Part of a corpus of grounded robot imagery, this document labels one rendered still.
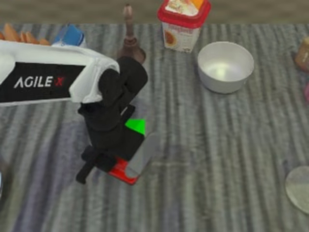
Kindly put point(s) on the red green block object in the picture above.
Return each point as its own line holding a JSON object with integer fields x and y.
{"x": 142, "y": 154}

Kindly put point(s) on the brown hand bell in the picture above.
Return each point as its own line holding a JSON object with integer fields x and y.
{"x": 129, "y": 46}

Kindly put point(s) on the blue and white carton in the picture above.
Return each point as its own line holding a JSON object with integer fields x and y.
{"x": 72, "y": 36}

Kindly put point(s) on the white bowl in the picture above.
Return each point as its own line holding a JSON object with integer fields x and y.
{"x": 224, "y": 68}

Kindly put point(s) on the white tub with red lid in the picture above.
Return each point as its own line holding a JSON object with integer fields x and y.
{"x": 181, "y": 26}

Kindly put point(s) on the orange bread pieces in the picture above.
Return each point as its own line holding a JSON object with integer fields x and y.
{"x": 14, "y": 33}

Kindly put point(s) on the grey round disc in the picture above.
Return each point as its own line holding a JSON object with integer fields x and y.
{"x": 299, "y": 188}

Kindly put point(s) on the brown jar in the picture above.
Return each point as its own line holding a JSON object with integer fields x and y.
{"x": 303, "y": 54}

